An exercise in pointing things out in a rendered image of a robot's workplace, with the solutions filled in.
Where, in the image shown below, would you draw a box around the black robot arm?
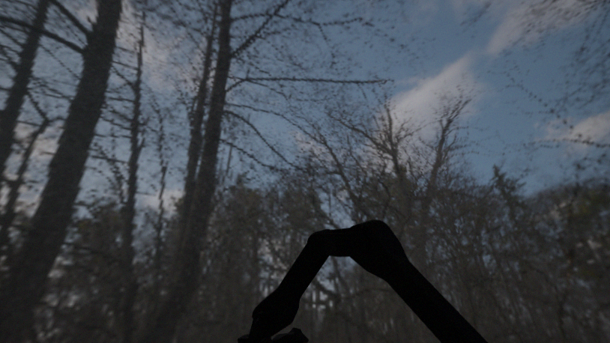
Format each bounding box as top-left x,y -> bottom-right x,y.
238,219 -> 488,343

